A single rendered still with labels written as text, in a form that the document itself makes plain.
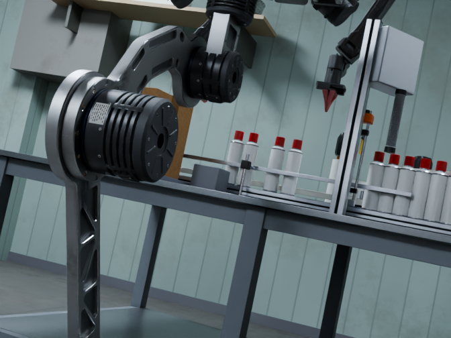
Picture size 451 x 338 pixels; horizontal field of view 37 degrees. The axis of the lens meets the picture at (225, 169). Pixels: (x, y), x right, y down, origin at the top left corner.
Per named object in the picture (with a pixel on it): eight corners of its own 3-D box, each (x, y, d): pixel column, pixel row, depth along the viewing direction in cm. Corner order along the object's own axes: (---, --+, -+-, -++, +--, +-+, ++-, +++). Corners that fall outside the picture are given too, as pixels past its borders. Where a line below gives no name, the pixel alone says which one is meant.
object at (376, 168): (377, 212, 234) (388, 154, 236) (374, 211, 229) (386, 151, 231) (362, 210, 236) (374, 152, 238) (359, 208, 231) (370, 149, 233)
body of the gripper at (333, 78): (317, 90, 250) (322, 70, 250) (345, 94, 247) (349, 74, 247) (315, 85, 243) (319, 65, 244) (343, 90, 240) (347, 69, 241)
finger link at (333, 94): (314, 111, 249) (319, 86, 250) (333, 115, 247) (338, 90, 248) (311, 107, 243) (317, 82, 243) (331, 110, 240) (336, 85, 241)
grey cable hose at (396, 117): (395, 153, 224) (407, 92, 226) (394, 152, 221) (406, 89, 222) (384, 152, 226) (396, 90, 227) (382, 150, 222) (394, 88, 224)
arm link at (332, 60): (329, 51, 244) (345, 53, 242) (331, 56, 251) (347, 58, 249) (325, 69, 244) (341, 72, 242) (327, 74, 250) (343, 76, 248)
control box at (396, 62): (414, 95, 228) (424, 41, 230) (378, 81, 220) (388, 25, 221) (392, 96, 237) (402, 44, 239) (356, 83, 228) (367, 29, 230)
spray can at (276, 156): (278, 194, 249) (289, 139, 251) (274, 192, 244) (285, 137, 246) (265, 191, 251) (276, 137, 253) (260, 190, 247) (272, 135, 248)
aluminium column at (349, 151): (344, 219, 223) (382, 23, 228) (341, 218, 219) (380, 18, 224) (331, 216, 225) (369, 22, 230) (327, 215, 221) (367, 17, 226)
